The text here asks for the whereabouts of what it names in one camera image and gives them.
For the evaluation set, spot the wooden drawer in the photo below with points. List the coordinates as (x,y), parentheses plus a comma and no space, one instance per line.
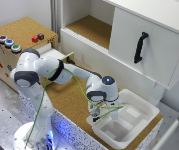
(52,53)

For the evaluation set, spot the white sliding door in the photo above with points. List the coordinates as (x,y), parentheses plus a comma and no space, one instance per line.
(162,50)

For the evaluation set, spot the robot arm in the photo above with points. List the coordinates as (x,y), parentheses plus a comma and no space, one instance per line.
(29,66)

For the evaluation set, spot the white cabinet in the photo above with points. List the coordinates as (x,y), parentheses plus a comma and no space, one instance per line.
(89,56)

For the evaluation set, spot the wooden drawer box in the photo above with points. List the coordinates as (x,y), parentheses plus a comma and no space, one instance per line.
(22,30)

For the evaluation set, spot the white plastic box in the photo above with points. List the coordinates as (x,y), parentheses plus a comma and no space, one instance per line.
(135,113)

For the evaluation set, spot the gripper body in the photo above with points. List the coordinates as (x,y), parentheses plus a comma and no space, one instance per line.
(104,105)

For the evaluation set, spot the purple block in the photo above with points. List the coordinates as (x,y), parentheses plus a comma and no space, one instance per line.
(40,36)

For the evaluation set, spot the red button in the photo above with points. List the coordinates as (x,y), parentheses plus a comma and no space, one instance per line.
(2,39)

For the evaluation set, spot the blue button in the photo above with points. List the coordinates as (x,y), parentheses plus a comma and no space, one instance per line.
(9,42)

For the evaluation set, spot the green button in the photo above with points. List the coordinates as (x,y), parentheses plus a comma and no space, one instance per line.
(16,48)

